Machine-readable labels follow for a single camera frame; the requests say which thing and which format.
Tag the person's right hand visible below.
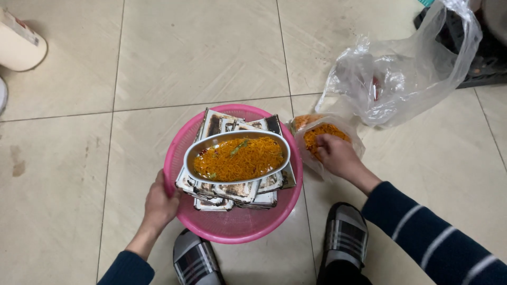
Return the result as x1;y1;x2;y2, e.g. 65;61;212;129
316;134;367;179

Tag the person's left hand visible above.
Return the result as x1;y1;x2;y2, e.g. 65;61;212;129
143;169;182;234

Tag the clear bag of orange snack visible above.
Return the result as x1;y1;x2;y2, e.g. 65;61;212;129
288;113;366;181

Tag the pink plastic basket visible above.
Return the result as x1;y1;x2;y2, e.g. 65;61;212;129
163;104;304;244

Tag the orange fried noodle snack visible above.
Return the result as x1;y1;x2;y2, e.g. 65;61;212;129
193;137;285;182

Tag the oval metal dish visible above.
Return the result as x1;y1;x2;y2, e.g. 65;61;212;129
183;130;291;185

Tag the striped right slipper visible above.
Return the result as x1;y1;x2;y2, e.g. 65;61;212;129
322;202;369;270

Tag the striped slipper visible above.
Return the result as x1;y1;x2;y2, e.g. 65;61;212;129
173;229;225;285
322;202;369;270

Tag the stack of foil trays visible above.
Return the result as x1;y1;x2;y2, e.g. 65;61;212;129
175;108;297;211

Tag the large clear plastic bag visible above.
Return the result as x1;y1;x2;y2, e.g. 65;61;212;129
315;0;483;129

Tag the striped left slipper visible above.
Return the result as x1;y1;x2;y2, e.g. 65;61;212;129
173;229;225;285

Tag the dark crate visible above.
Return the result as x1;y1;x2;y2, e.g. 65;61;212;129
414;0;507;89

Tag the cream cylindrical container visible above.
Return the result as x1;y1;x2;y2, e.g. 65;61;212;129
0;7;48;73

